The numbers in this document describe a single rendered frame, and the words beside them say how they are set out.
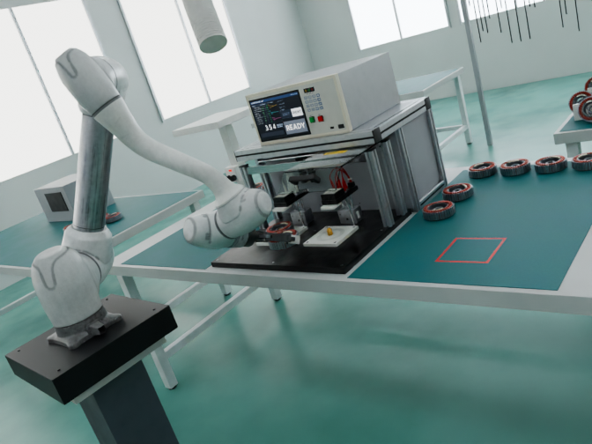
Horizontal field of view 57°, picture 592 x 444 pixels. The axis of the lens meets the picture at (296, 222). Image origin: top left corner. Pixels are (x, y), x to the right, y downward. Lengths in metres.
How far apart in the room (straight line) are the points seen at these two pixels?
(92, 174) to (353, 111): 0.90
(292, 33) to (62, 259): 8.12
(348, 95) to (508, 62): 6.49
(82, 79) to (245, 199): 0.55
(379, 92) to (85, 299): 1.26
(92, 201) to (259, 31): 7.30
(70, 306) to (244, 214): 0.59
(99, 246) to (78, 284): 0.20
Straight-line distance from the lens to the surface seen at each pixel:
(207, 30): 3.17
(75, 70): 1.66
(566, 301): 1.43
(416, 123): 2.15
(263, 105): 2.15
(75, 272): 1.76
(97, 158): 1.84
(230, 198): 1.55
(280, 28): 9.37
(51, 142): 6.62
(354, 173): 2.15
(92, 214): 1.89
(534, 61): 8.27
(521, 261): 1.60
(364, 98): 2.05
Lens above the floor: 1.47
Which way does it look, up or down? 18 degrees down
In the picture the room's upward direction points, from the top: 18 degrees counter-clockwise
